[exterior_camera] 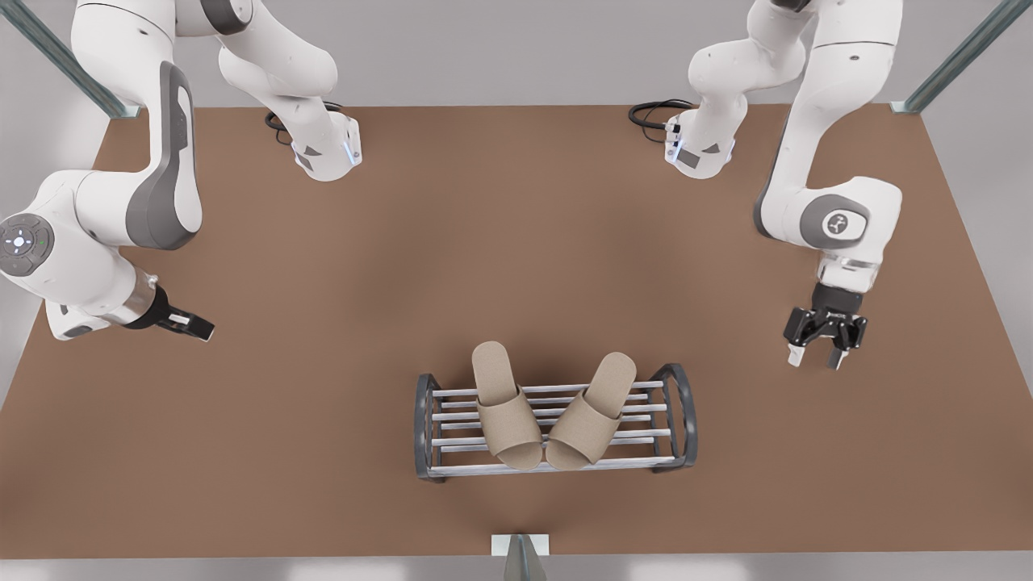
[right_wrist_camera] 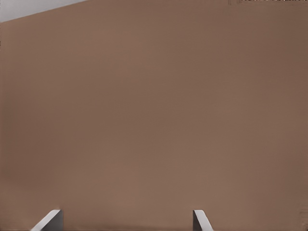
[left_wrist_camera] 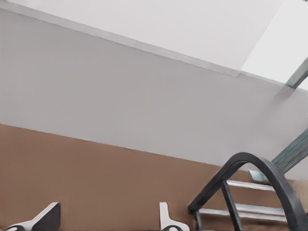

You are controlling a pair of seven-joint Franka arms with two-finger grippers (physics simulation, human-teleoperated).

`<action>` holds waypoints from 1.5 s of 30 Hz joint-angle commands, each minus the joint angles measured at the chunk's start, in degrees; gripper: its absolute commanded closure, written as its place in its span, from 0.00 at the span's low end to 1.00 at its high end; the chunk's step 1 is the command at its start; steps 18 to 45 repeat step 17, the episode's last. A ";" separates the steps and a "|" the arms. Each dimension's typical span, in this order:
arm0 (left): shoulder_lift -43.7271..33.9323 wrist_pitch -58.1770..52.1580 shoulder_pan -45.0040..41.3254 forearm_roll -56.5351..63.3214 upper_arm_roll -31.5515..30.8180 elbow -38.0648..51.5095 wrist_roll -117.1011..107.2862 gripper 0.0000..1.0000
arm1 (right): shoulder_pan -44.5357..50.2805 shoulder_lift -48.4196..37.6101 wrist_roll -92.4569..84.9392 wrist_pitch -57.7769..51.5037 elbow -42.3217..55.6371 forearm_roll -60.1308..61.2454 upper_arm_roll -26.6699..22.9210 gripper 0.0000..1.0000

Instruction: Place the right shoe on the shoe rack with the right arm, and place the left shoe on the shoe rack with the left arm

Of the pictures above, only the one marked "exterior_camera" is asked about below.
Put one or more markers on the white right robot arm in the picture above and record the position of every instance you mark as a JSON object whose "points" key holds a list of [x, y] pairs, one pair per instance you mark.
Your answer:
{"points": [[105, 210]]}

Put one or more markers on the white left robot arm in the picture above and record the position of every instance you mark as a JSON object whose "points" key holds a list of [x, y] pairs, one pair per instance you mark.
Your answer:
{"points": [[815, 161]]}

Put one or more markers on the grey metal shoe rack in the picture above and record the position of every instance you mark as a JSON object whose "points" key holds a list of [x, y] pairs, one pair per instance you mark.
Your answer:
{"points": [[557, 440]]}

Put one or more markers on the beige slipper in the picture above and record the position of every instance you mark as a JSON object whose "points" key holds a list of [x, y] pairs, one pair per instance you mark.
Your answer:
{"points": [[589, 415], [504, 407]]}

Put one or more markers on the silver frame post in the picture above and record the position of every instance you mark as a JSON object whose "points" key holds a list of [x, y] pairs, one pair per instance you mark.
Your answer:
{"points": [[956, 56], [69, 56], [523, 557]]}

